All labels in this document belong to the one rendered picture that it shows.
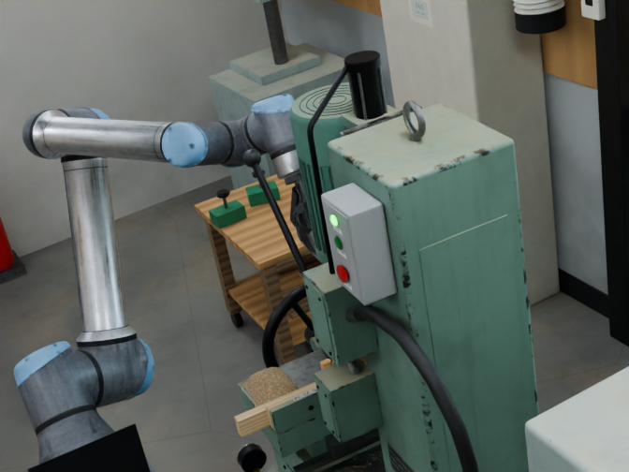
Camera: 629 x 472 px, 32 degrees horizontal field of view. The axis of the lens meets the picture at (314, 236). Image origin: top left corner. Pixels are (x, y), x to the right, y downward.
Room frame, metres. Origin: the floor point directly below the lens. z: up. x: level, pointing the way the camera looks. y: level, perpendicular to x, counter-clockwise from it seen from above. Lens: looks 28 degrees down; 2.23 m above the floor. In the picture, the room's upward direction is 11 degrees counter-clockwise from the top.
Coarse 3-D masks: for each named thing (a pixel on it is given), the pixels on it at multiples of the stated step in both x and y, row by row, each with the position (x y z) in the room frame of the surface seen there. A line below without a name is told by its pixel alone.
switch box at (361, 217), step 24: (336, 192) 1.52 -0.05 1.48; (360, 192) 1.51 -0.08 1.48; (360, 216) 1.44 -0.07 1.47; (384, 216) 1.46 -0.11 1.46; (360, 240) 1.44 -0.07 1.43; (384, 240) 1.45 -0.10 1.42; (336, 264) 1.51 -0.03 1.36; (360, 264) 1.44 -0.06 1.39; (384, 264) 1.45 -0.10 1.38; (360, 288) 1.44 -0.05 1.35; (384, 288) 1.45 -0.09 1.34
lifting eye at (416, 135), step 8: (408, 104) 1.57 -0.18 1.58; (416, 104) 1.56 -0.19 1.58; (408, 112) 1.59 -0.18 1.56; (416, 112) 1.55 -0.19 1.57; (408, 120) 1.59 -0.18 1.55; (424, 120) 1.55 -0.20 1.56; (408, 128) 1.58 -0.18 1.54; (416, 128) 1.58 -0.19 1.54; (424, 128) 1.54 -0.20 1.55; (416, 136) 1.56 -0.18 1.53
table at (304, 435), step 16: (320, 352) 1.96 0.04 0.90; (288, 368) 1.92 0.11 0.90; (304, 368) 1.91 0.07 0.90; (320, 368) 1.90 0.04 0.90; (240, 384) 1.90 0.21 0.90; (304, 384) 1.85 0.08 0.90; (320, 416) 1.74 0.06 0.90; (272, 432) 1.73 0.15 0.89; (288, 432) 1.72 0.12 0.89; (304, 432) 1.73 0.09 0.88; (320, 432) 1.74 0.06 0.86; (288, 448) 1.71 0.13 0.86
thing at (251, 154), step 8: (248, 152) 1.90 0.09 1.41; (256, 152) 1.90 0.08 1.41; (248, 160) 1.89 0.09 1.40; (256, 160) 1.89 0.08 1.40; (256, 168) 1.89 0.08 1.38; (256, 176) 1.88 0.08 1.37; (264, 176) 1.88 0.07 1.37; (264, 184) 1.86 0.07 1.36; (264, 192) 1.86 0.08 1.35; (272, 200) 1.84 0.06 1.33; (272, 208) 1.83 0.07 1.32; (280, 216) 1.82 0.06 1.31; (280, 224) 1.81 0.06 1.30; (288, 232) 1.80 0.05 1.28; (288, 240) 1.79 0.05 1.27; (296, 248) 1.78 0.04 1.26; (296, 256) 1.77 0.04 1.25; (304, 264) 1.76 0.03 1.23; (352, 368) 1.60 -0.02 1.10
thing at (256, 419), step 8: (312, 384) 1.79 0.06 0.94; (272, 400) 1.77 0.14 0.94; (256, 408) 1.75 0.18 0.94; (264, 408) 1.75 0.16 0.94; (240, 416) 1.74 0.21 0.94; (248, 416) 1.73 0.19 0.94; (256, 416) 1.73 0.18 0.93; (264, 416) 1.74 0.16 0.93; (240, 424) 1.72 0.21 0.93; (248, 424) 1.73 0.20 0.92; (256, 424) 1.73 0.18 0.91; (264, 424) 1.74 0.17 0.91; (240, 432) 1.72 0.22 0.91; (248, 432) 1.73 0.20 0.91
